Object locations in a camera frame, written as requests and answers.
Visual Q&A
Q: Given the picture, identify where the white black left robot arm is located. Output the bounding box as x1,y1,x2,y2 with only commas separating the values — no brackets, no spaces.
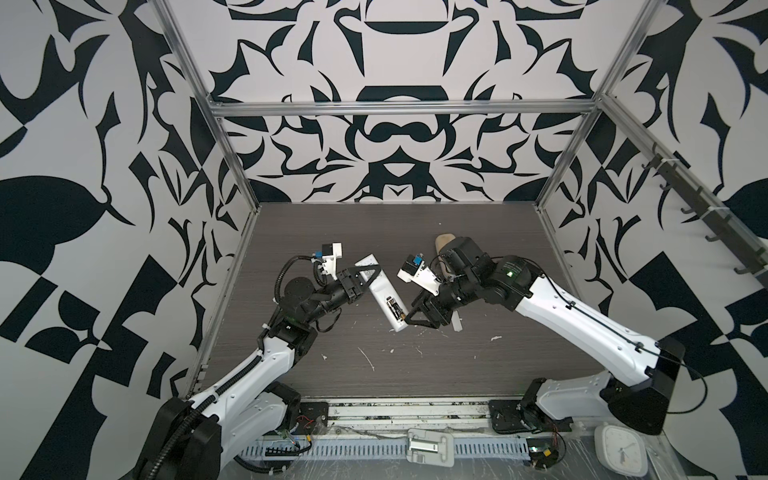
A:
131,264,381,479

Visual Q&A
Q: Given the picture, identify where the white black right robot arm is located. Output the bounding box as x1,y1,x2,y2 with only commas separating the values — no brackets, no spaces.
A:
398,237,685,435

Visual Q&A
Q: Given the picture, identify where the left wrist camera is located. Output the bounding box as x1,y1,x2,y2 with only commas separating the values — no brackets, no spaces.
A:
311,242,343,285

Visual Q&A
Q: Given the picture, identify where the beige oblong sponge block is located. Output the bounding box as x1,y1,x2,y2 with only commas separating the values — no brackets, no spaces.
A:
434,233,456,254

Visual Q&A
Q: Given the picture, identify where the square white clock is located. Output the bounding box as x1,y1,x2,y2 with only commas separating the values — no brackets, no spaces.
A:
594,424,649,478

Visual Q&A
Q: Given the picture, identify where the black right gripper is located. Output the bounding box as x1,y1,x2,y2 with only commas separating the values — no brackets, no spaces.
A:
401,275,482,328

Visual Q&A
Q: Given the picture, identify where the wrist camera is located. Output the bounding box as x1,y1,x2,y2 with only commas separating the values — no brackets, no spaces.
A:
311,242,343,285
397,255,441,296

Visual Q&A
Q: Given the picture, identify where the white slotted cable duct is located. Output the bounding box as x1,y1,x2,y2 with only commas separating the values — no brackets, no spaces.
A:
240,437,530,461

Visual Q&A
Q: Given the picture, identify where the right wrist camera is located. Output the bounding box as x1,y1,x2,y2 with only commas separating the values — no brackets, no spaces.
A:
397,255,441,296

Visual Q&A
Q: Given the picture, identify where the white bracket plate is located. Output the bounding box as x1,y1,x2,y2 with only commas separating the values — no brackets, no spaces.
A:
406,429,455,468

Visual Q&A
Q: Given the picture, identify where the white battery compartment cover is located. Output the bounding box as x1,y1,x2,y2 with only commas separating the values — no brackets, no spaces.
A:
451,311,463,332

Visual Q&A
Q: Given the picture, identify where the white remote control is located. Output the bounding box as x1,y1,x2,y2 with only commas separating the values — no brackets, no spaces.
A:
355,254,408,332

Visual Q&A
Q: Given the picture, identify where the small circuit board green LED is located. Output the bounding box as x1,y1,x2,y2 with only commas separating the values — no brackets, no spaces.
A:
526,438,567,471

